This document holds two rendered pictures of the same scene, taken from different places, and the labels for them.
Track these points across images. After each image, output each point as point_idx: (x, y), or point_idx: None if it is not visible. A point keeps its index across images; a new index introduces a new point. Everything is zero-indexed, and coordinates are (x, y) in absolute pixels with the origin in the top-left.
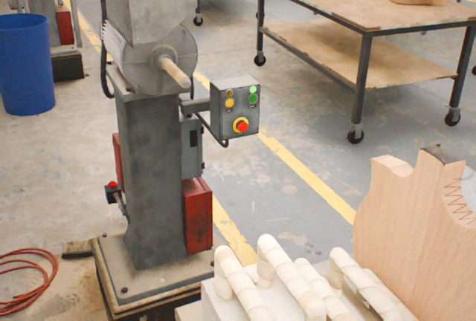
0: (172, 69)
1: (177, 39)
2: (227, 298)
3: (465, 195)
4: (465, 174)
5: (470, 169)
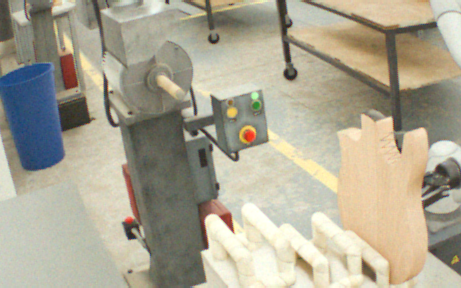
0: (166, 84)
1: (170, 56)
2: (221, 258)
3: None
4: (451, 149)
5: (455, 145)
